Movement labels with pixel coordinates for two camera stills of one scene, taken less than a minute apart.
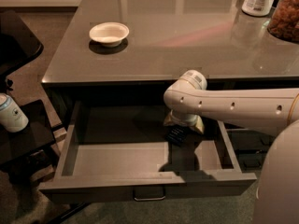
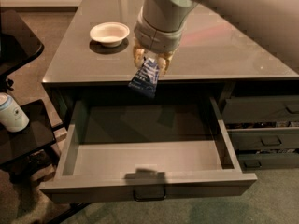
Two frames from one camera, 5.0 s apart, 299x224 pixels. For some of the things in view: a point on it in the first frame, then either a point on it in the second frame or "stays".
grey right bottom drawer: (251, 161) stays
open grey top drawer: (121, 152) stays
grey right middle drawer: (247, 139) stays
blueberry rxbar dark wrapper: (177, 133) to (147, 77)
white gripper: (186, 119) to (156, 38)
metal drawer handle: (149, 193) stays
